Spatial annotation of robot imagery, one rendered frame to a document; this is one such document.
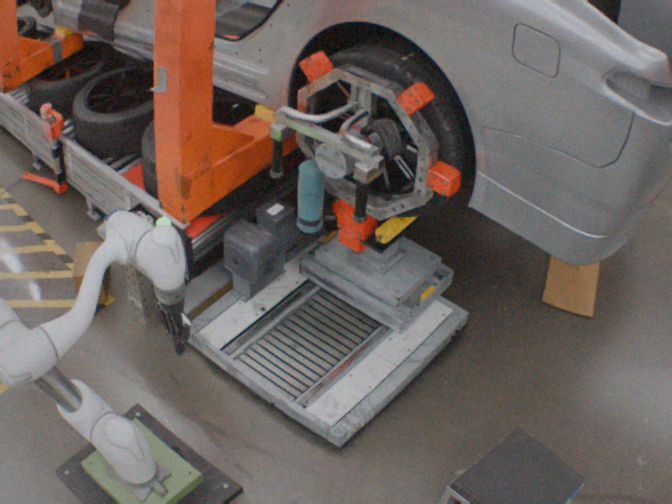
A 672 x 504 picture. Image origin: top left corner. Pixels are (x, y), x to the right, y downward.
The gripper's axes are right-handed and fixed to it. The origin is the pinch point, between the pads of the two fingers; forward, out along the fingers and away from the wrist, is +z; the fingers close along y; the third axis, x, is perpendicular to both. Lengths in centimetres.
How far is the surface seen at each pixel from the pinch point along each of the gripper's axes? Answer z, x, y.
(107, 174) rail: 32, 70, -117
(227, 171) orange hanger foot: 8, 78, -46
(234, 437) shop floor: 70, 18, 1
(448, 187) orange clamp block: -16, 89, 34
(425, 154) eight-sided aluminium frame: -24, 90, 25
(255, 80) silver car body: -15, 107, -57
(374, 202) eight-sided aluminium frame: 10, 97, 5
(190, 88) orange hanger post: -39, 60, -48
